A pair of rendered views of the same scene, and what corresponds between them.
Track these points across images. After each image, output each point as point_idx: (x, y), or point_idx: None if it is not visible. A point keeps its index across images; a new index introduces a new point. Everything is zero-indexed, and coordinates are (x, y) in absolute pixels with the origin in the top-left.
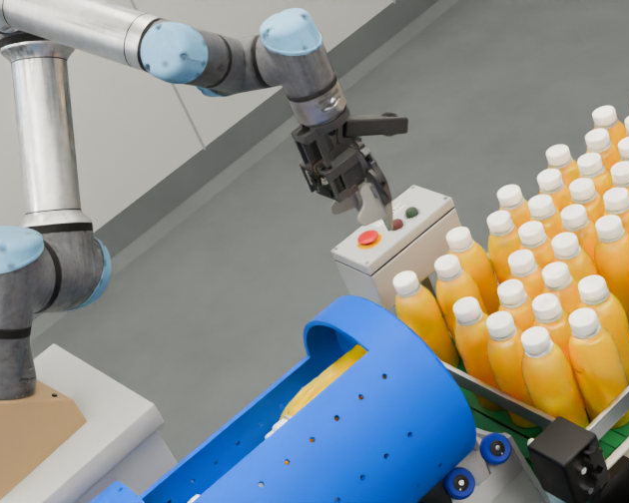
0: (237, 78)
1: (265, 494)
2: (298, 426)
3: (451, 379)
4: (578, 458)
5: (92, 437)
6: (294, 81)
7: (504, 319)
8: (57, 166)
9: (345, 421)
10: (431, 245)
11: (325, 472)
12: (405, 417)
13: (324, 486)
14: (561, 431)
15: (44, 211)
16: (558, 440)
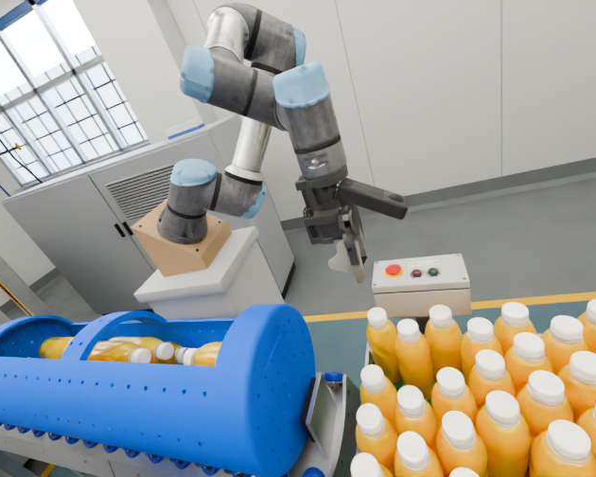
0: (264, 115)
1: (109, 393)
2: (148, 372)
3: (246, 441)
4: None
5: (197, 277)
6: (288, 132)
7: (371, 420)
8: (245, 144)
9: (166, 397)
10: (434, 301)
11: (139, 414)
12: (200, 432)
13: (135, 420)
14: None
15: (233, 165)
16: None
